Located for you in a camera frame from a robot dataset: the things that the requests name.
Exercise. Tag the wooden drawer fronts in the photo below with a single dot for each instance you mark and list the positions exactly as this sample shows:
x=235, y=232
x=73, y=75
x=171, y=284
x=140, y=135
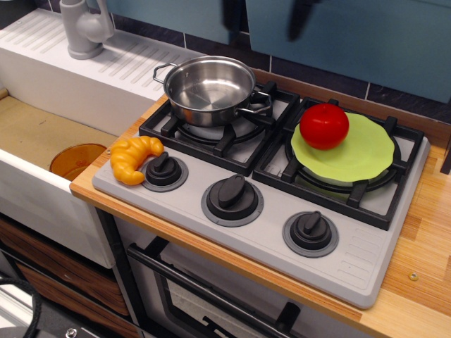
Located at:
x=78, y=285

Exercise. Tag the toy oven door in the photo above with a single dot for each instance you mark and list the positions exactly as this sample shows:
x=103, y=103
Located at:
x=195, y=317

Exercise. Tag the black right burner grate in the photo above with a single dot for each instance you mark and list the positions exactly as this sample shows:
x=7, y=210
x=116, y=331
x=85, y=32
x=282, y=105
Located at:
x=373, y=201

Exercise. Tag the yellow plastic croissant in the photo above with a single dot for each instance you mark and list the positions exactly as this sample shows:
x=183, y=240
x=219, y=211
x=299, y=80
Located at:
x=128, y=155

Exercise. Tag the stainless steel pot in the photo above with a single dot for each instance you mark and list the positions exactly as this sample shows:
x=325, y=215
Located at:
x=213, y=91

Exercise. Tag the black stove knob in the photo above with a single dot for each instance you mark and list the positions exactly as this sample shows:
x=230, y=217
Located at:
x=232, y=202
x=164, y=173
x=310, y=234

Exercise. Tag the grey toy faucet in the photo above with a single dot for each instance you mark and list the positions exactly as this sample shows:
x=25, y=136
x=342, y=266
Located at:
x=86, y=32

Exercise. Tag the grey toy stove top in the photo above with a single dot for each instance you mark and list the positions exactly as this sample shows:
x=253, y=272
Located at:
x=353, y=272

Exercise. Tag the white toy sink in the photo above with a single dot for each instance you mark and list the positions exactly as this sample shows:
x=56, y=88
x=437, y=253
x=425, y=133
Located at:
x=51, y=102

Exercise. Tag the black left stove knob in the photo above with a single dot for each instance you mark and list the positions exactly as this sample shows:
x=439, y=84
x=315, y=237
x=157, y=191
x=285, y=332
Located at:
x=164, y=173

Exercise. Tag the black left burner grate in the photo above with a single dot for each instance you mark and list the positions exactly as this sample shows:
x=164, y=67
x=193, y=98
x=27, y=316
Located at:
x=237, y=146

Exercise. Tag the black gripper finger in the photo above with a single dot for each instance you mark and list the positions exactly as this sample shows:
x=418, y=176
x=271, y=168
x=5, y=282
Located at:
x=298, y=18
x=231, y=14

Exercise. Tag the light green plate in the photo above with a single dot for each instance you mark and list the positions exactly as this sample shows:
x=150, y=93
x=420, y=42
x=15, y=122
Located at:
x=364, y=154

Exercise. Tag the black right stove knob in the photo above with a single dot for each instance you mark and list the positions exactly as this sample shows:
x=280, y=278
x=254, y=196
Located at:
x=310, y=234

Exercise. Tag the red plastic apple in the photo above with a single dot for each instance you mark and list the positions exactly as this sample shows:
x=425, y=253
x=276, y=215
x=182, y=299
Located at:
x=324, y=126

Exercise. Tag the black oven door handle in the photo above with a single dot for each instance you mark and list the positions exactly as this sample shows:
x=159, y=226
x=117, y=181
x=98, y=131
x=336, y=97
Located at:
x=280, y=328

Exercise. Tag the black burner grate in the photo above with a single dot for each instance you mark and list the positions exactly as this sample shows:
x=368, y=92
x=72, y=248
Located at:
x=237, y=146
x=373, y=201

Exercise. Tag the orange sink drain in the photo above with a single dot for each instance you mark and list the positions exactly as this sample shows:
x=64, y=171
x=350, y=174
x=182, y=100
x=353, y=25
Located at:
x=72, y=161

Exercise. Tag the black middle stove knob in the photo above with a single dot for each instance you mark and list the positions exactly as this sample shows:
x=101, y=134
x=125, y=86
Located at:
x=232, y=202

